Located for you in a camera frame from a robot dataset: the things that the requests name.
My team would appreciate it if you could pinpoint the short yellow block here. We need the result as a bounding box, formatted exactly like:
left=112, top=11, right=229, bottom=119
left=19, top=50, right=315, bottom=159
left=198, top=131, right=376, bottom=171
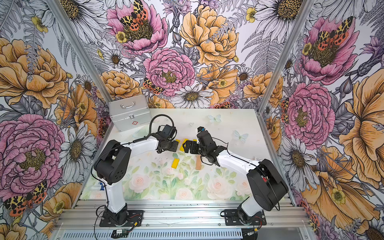
left=171, top=158, right=180, bottom=169

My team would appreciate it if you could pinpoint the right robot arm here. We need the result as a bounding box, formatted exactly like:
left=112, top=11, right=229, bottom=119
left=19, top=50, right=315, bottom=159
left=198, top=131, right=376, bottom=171
left=183, top=127, right=289, bottom=225

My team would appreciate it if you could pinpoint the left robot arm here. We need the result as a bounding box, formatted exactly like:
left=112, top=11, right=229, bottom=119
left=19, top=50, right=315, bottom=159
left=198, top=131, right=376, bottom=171
left=94, top=125, right=179, bottom=227

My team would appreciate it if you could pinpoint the natural wooden block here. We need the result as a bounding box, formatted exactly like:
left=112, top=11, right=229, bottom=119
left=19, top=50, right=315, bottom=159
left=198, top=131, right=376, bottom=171
left=195, top=155, right=202, bottom=171

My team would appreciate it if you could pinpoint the silver metal case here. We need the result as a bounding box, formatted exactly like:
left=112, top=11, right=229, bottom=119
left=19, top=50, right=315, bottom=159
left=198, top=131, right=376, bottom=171
left=109, top=95, right=152, bottom=132

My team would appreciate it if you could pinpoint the small green circuit board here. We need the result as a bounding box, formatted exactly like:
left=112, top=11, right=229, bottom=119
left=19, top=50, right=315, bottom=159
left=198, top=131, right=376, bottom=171
left=111, top=229, right=130, bottom=239

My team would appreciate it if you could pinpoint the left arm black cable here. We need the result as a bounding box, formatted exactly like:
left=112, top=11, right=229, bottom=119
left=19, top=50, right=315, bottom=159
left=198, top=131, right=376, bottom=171
left=131, top=113, right=175, bottom=145

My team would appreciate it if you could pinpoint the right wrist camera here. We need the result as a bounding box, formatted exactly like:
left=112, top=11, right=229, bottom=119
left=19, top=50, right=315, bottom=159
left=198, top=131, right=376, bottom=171
left=197, top=127, right=208, bottom=135

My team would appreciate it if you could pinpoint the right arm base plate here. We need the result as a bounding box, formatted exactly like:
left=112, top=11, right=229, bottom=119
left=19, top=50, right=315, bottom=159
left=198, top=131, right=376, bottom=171
left=220, top=209, right=267, bottom=228

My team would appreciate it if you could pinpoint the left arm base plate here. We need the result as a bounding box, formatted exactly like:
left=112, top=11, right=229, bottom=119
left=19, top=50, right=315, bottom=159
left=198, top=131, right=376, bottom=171
left=99, top=209, right=144, bottom=228

